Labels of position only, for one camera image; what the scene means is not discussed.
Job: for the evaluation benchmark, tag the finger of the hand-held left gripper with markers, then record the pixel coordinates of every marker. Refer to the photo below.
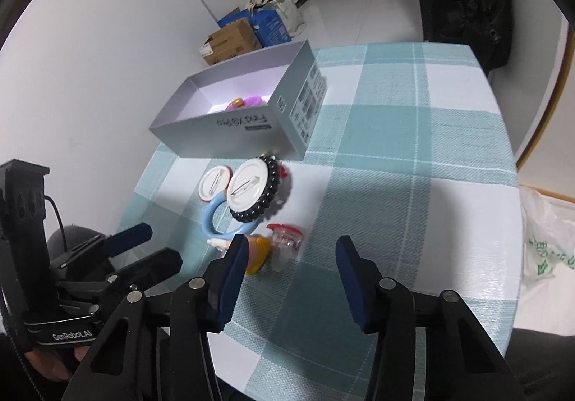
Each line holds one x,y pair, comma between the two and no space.
150,268
132,237

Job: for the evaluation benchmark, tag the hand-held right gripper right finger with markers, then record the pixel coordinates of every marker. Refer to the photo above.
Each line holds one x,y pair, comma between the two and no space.
352,286

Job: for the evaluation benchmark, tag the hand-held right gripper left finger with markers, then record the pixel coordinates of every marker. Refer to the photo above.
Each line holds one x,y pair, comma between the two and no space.
233,277

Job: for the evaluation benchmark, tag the orange yellow trinket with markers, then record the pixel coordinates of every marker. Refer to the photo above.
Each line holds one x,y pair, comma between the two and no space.
259,252

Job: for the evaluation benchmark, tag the large white pin badge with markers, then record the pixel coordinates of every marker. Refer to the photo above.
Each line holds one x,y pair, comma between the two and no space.
248,185

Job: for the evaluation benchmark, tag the small white pin badge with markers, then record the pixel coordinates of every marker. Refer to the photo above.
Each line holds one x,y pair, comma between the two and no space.
214,184

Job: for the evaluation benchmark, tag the small red white trinket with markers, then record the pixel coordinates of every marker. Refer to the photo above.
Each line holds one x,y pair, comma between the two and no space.
283,171

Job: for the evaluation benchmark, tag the grey cardboard box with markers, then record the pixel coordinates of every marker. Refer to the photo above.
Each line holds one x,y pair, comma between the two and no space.
251,135

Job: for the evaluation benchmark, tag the person's left hand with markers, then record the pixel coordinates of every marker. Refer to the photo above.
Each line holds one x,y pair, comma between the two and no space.
49,360

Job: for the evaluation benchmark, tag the teal white plaid tablecloth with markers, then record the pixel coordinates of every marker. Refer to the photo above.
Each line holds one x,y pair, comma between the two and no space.
382,158

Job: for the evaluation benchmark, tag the pink plastic trinket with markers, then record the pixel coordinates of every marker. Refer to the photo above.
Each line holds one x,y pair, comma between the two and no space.
254,100

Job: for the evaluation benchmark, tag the white green plastic bag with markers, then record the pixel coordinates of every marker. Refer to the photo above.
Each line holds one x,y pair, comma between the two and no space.
548,248

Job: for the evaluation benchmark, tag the person's dark clothing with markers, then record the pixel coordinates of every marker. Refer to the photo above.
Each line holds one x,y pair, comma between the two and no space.
543,369

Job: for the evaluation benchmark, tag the brown cardboard box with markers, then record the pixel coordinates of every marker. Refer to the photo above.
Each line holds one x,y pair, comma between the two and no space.
231,43

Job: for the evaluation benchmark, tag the blue cardboard box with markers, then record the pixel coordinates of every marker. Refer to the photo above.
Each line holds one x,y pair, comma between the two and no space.
274,25

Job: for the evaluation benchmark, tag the white tote bag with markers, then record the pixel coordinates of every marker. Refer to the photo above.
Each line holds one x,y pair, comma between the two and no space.
289,10

